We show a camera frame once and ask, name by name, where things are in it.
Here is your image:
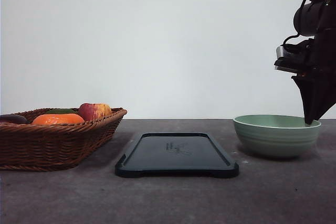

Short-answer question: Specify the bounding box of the orange tangerine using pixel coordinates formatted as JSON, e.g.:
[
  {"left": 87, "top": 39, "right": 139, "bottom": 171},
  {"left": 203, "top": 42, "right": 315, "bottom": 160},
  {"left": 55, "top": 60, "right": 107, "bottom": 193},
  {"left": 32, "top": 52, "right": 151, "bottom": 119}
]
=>
[{"left": 33, "top": 114, "right": 85, "bottom": 125}]

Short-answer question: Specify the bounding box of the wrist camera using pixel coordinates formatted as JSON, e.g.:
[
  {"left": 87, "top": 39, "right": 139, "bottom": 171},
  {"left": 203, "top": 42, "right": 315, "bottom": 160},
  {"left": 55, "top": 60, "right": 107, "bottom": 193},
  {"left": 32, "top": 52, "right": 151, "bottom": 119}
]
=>
[{"left": 274, "top": 38, "right": 314, "bottom": 74}]

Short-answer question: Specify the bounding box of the green avocado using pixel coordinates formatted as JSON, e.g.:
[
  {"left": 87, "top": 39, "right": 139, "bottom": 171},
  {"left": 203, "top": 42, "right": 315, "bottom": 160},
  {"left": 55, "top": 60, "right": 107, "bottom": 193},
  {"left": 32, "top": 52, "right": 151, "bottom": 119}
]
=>
[{"left": 46, "top": 109, "right": 76, "bottom": 114}]

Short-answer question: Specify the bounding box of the dark rectangular tray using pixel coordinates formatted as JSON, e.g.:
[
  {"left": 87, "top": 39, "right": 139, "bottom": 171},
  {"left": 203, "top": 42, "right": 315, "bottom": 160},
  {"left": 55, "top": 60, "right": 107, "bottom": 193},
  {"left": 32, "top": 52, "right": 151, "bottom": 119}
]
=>
[{"left": 115, "top": 133, "right": 239, "bottom": 178}]

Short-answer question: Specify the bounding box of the red yellow apple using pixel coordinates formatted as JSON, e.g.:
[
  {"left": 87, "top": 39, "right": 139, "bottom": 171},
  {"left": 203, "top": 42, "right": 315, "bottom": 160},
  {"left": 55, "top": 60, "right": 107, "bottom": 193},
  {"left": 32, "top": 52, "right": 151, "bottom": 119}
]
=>
[{"left": 79, "top": 103, "right": 112, "bottom": 121}]

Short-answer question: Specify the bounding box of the brown wicker basket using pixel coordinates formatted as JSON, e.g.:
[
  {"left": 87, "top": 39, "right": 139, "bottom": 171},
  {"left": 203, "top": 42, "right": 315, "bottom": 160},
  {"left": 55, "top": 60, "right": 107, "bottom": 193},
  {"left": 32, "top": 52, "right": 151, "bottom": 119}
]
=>
[{"left": 0, "top": 108, "right": 127, "bottom": 171}]

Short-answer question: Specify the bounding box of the dark purple fruit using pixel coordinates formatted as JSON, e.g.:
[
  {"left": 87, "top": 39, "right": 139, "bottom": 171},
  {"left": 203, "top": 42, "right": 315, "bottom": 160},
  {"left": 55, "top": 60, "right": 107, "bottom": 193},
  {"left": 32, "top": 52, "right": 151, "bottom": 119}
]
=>
[{"left": 0, "top": 114, "right": 28, "bottom": 124}]

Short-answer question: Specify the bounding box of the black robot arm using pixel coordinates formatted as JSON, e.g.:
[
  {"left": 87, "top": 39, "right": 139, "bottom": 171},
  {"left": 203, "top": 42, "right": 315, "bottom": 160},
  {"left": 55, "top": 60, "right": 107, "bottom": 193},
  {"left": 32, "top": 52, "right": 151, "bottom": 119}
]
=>
[{"left": 292, "top": 0, "right": 336, "bottom": 125}]

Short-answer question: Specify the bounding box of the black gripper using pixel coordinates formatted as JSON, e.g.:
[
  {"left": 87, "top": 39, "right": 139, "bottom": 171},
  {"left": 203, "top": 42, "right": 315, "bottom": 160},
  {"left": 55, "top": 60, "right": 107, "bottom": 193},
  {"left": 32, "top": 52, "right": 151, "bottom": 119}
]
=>
[{"left": 291, "top": 27, "right": 336, "bottom": 125}]

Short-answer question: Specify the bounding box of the green ceramic bowl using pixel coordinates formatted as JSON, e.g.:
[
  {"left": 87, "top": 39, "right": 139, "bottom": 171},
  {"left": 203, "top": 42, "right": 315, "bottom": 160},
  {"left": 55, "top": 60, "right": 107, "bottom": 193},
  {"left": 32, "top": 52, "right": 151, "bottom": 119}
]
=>
[{"left": 233, "top": 114, "right": 322, "bottom": 159}]

